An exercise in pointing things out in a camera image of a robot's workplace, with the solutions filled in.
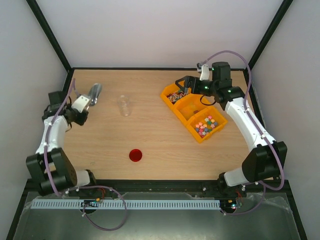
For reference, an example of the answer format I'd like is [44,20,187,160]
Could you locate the yellow lollipop bin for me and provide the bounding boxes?
[160,83,192,112]

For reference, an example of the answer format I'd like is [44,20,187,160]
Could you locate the metal scoop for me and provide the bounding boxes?
[88,83,103,107]

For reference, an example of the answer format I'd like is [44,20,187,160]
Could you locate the yellow star candy bin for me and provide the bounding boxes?
[185,106,228,144]

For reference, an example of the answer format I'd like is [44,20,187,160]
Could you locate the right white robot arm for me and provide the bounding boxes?
[175,61,288,196]

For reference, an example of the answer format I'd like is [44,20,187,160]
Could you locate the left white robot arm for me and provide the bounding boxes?
[26,91,96,196]

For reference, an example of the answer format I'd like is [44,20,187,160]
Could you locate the clear plastic cup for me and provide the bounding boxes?
[117,95,132,117]

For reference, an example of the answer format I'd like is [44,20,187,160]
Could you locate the red round lid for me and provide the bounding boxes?
[129,149,143,163]

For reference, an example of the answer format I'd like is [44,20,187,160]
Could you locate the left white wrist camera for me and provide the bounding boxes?
[71,95,91,113]

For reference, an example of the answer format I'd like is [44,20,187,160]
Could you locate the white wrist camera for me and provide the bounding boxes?
[196,63,210,81]
[71,95,91,113]

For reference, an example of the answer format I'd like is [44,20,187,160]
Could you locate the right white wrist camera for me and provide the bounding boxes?
[196,63,210,81]

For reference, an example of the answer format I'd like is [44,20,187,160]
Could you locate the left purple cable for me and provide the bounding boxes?
[43,77,128,231]

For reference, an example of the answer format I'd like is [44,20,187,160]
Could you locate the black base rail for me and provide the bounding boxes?
[24,178,292,201]

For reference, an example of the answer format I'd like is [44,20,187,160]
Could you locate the white slotted cable duct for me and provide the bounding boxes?
[30,199,221,210]

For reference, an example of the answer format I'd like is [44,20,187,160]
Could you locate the left black frame post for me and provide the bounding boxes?
[26,0,72,72]

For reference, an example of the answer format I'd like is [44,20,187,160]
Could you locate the black frame post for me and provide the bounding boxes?
[248,0,293,69]
[26,0,72,72]

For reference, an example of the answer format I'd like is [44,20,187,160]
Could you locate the right black frame post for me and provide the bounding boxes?
[248,0,293,69]

